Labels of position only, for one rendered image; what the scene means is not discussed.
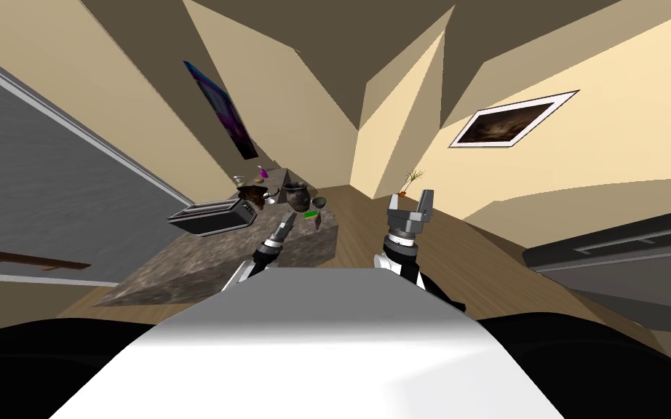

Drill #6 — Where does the brown wooden wall shelf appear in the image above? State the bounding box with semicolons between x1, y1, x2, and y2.
0;249;92;272

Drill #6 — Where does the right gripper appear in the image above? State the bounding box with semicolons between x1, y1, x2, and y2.
386;188;436;237

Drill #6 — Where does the white framed dark picture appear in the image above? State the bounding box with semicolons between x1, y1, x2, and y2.
448;89;581;149

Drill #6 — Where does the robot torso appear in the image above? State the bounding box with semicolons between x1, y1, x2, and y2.
49;267;566;419

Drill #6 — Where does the small potted plant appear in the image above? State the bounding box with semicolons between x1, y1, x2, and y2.
396;168;427;199

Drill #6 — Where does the dark grey vase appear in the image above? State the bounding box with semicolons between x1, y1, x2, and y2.
282;181;313;213

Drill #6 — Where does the brown pot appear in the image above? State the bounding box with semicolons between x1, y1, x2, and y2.
236;184;267;211

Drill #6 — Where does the dark grey cabinet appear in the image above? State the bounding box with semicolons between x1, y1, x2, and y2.
521;203;671;335

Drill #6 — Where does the black and silver toaster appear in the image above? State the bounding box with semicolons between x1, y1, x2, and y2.
166;197;258;237

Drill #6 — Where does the purple and blue wall picture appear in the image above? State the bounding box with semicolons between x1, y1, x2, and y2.
182;59;260;161

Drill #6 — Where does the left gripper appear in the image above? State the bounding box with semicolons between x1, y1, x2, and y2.
274;212;299;243

